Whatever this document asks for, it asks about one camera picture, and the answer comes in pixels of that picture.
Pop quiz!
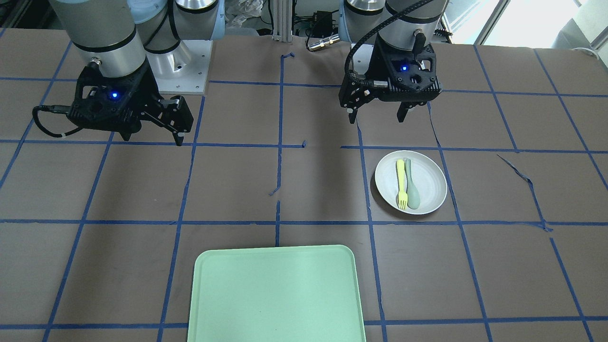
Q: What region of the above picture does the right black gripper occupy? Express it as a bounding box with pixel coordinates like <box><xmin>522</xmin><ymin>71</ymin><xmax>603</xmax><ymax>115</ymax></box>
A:
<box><xmin>66</xmin><ymin>61</ymin><xmax>194</xmax><ymax>146</ymax></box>

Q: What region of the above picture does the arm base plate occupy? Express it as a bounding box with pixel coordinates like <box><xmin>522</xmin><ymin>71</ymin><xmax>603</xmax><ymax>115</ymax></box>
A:
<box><xmin>146</xmin><ymin>40</ymin><xmax>213</xmax><ymax>95</ymax></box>

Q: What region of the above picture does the grey-green plastic spoon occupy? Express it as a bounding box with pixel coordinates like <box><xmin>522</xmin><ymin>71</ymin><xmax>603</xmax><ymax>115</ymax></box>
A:
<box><xmin>405</xmin><ymin>159</ymin><xmax>420</xmax><ymax>209</ymax></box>

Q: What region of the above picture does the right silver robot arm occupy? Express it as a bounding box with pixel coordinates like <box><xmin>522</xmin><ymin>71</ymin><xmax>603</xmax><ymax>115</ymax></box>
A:
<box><xmin>32</xmin><ymin>0</ymin><xmax>225</xmax><ymax>146</ymax></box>

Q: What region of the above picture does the light green tray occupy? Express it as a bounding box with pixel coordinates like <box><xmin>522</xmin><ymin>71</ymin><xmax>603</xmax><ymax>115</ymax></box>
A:
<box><xmin>187</xmin><ymin>245</ymin><xmax>366</xmax><ymax>342</ymax></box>

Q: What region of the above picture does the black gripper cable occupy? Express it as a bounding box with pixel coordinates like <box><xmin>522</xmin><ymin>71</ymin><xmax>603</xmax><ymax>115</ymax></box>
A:
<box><xmin>344</xmin><ymin>0</ymin><xmax>435</xmax><ymax>79</ymax></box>

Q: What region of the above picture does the yellow plastic fork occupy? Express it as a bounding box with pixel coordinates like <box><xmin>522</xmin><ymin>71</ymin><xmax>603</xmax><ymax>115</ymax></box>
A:
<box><xmin>396</xmin><ymin>159</ymin><xmax>408</xmax><ymax>211</ymax></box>

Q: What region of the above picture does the white round plate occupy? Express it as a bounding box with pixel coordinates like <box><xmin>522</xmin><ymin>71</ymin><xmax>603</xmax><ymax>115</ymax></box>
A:
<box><xmin>374</xmin><ymin>150</ymin><xmax>447</xmax><ymax>216</ymax></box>

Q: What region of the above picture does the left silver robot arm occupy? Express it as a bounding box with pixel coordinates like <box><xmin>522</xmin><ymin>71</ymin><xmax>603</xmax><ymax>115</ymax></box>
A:
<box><xmin>338</xmin><ymin>0</ymin><xmax>447</xmax><ymax>123</ymax></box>

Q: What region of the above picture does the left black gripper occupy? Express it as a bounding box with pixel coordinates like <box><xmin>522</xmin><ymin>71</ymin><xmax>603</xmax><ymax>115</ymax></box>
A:
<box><xmin>339</xmin><ymin>40</ymin><xmax>443</xmax><ymax>124</ymax></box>

